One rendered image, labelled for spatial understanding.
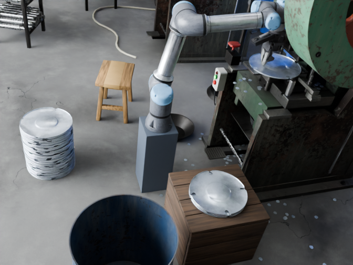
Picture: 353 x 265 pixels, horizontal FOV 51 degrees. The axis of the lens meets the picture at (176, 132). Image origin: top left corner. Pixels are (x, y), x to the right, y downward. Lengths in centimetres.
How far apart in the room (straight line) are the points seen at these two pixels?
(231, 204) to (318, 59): 76
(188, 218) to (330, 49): 94
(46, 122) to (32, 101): 81
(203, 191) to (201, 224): 19
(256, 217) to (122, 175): 94
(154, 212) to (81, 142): 111
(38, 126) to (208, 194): 104
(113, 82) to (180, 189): 107
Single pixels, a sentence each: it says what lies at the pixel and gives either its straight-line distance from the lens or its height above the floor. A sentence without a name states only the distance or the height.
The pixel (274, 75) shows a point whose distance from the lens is 204.
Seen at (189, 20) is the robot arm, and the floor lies 106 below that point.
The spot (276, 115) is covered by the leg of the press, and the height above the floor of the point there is 64.
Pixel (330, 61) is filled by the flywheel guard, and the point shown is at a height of 107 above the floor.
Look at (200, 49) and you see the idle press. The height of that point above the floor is 11.
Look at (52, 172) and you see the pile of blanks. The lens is 232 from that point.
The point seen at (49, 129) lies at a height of 33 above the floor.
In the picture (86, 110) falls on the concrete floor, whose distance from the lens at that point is 291.
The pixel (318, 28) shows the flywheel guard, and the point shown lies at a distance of 153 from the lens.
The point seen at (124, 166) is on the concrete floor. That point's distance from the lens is 243.
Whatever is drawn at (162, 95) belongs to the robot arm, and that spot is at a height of 67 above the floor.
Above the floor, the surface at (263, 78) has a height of 70.
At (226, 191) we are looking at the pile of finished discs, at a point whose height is 38.
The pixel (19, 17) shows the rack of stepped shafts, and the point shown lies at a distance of 381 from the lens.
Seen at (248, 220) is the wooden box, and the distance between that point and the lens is 180.
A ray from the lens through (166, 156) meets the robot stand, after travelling 210.
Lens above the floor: 169
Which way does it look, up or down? 38 degrees down
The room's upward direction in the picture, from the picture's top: 9 degrees clockwise
